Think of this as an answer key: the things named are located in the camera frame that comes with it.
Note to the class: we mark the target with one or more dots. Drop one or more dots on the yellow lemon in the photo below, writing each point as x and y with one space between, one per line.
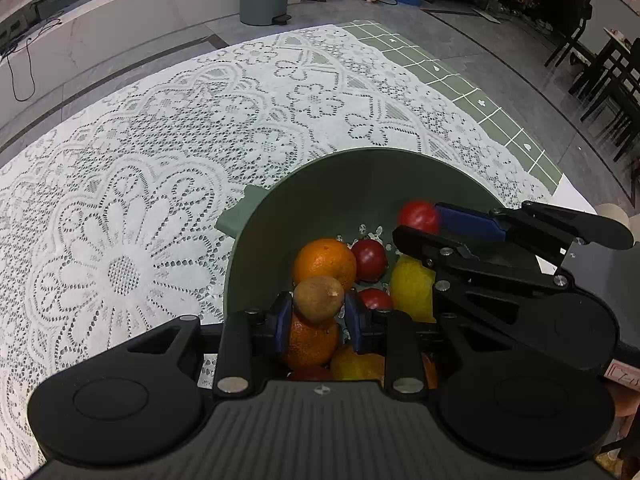
412 287

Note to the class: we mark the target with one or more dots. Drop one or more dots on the brown kiwi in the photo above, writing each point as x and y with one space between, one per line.
318 297

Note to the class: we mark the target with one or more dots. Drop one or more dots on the black dining chair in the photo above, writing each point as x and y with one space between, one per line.
612 85
570 35

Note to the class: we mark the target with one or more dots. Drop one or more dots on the person's right hand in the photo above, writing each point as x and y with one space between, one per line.
627 402

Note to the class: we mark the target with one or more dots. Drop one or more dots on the white stone media console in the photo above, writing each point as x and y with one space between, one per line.
125 25

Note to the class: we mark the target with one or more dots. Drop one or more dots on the green checked tablecloth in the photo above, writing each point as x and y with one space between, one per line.
450 80

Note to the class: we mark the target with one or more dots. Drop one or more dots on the beige round object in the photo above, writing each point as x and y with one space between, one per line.
612 212

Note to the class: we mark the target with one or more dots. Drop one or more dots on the red tomato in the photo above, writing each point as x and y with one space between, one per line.
369 259
419 216
376 300

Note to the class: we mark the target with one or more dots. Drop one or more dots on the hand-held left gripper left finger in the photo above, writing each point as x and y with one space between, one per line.
284 325

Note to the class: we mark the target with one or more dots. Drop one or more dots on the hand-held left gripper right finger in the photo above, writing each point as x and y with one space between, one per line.
357 325

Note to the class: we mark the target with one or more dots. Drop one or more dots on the white lace tablecloth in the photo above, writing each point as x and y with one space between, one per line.
125 210

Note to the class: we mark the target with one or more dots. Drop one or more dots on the green bowl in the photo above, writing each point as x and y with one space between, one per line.
325 200

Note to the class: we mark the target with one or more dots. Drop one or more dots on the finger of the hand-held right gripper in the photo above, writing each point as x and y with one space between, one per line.
435 252
470 224

